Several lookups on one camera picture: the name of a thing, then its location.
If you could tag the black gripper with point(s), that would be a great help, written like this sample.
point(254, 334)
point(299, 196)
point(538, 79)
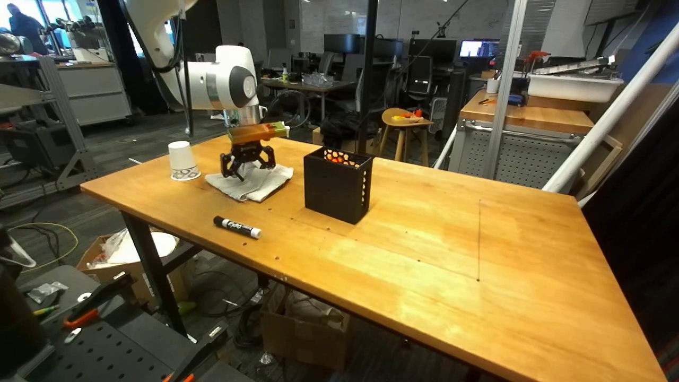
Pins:
point(246, 149)

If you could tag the white towel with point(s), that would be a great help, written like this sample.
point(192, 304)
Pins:
point(257, 185)

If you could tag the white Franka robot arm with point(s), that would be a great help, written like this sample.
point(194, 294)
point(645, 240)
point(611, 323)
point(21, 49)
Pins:
point(220, 80)

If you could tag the black perforated basket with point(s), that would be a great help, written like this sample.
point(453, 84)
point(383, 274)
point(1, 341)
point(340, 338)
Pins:
point(336, 187)

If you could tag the black marker with white label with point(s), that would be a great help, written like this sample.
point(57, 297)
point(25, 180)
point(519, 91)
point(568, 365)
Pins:
point(237, 227)

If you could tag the white paper cup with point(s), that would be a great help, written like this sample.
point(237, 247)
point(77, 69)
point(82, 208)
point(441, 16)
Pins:
point(182, 161)

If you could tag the background desk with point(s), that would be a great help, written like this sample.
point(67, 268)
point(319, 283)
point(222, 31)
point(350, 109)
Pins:
point(308, 85)

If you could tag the black table leg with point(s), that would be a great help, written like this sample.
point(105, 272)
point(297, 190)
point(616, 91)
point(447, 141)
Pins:
point(158, 272)

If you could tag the black vertical pole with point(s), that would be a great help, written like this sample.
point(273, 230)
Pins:
point(367, 71)

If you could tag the cardboard box with plastic bag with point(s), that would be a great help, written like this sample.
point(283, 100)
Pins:
point(124, 256)

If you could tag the round wooden stool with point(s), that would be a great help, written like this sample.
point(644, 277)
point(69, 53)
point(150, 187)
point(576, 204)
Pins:
point(403, 123)

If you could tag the orange yellow blocks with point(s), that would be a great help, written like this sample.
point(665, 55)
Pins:
point(406, 114)

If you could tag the white filing cabinet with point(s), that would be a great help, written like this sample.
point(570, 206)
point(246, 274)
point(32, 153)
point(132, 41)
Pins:
point(91, 91)

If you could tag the brown cardboard box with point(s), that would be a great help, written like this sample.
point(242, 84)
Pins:
point(304, 331)

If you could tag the black office chair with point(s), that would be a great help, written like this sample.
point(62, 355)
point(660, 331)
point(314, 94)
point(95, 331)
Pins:
point(421, 76)

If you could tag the black perforated board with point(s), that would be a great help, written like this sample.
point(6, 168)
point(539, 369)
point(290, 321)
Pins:
point(120, 350)

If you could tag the small white bottle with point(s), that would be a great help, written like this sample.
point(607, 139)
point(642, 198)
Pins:
point(490, 85)

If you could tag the lit computer monitor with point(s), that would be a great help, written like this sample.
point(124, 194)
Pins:
point(477, 49)

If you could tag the person in blue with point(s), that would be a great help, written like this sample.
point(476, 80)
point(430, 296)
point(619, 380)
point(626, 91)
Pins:
point(25, 28)

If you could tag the red topped tool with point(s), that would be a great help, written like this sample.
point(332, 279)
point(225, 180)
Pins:
point(536, 60)

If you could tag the white tray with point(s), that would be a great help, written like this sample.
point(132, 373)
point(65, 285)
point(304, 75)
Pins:
point(574, 85)

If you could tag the tan wrist camera box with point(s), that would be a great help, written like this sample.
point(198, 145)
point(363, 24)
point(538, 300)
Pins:
point(257, 132)

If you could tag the grey metal shelf frame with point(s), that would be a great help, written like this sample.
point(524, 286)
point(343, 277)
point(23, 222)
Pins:
point(60, 128)

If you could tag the white metal frame post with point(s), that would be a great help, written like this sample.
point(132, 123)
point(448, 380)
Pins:
point(505, 85)

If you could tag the white diagonal frame beam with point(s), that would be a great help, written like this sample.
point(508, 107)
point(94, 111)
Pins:
point(611, 113)

